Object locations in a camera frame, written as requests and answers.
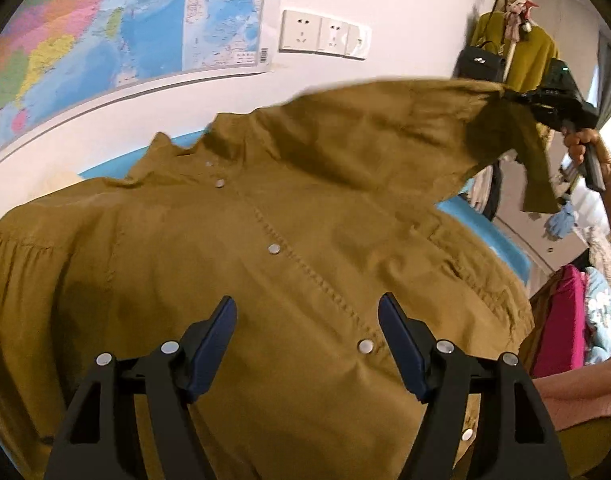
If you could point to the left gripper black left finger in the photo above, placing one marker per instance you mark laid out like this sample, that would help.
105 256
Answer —
99 438

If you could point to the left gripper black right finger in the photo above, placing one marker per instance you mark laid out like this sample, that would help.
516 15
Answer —
516 438

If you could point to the mustard olive button shirt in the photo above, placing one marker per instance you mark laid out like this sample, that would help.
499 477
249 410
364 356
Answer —
305 213

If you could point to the left forearm pink sleeve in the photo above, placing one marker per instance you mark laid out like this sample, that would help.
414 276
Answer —
577 396

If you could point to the right hand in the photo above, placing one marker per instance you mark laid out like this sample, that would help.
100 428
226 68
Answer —
578 144

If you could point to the hanging mustard garment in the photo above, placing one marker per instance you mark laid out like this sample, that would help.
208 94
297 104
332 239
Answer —
532 53

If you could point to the black handbag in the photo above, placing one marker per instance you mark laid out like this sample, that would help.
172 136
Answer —
483 60

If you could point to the magenta cloth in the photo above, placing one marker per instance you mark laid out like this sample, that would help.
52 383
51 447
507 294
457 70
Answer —
557 343

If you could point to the light floral cloth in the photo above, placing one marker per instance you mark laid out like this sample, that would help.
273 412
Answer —
597 317

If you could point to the blue bed sheet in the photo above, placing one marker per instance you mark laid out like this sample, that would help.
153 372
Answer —
499 243

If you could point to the white wall socket panel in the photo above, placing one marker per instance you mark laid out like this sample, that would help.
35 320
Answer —
304 32

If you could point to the colourful wall map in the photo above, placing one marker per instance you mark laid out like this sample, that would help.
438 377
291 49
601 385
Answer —
55 54

